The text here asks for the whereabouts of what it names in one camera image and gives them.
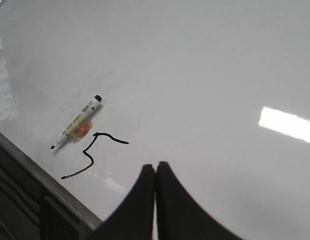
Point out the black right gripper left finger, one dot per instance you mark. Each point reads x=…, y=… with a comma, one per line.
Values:
x=133, y=219

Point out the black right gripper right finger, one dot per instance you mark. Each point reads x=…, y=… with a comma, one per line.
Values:
x=179, y=216

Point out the taped white whiteboard marker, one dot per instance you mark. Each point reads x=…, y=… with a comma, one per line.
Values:
x=93, y=104

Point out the white whiteboard with grey frame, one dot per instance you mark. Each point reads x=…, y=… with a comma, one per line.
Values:
x=219, y=89

